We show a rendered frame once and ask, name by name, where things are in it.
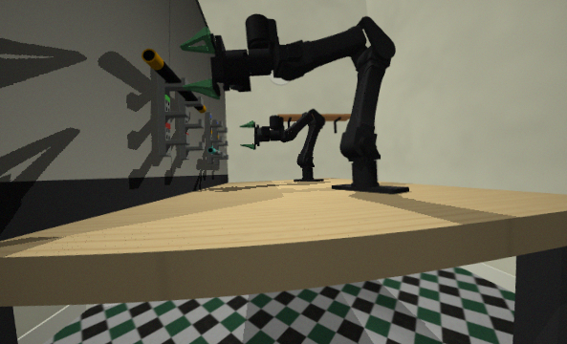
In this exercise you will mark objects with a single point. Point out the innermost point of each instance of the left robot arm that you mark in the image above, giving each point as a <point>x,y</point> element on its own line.
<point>358,143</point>

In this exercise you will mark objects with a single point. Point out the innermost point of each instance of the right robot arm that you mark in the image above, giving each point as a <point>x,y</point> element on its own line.
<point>278,132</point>

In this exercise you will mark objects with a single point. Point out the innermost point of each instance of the black bar with yellow end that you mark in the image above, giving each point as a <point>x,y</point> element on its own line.
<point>157,64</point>

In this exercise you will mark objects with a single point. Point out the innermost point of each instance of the grey metal bar with teal ends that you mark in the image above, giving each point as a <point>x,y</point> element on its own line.
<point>214,152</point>

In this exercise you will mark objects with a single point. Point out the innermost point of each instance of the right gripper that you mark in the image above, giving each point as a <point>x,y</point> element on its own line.
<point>256,137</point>

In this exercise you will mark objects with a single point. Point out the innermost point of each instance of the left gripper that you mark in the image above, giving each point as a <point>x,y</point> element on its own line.
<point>223,64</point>

